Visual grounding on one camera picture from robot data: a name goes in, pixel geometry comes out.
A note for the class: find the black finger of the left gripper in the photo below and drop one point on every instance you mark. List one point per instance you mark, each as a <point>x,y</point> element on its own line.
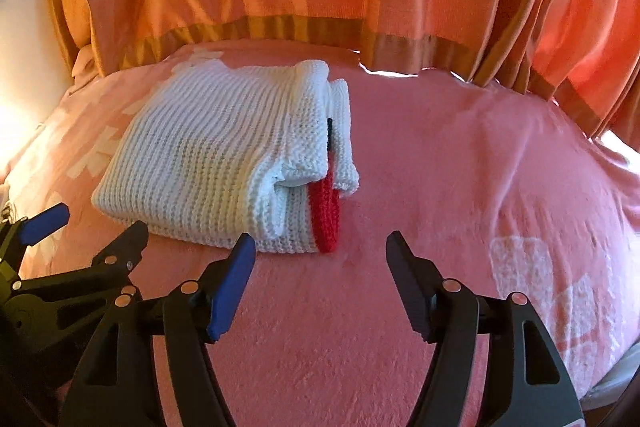
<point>16,237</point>
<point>110,268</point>

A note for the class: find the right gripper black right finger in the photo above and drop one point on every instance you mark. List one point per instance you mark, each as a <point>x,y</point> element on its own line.
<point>526,381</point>

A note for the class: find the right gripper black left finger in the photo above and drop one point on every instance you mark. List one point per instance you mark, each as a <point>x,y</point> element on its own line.
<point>115,383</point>

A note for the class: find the white red black knit sweater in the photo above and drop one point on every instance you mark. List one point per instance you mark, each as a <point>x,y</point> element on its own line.
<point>219,152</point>

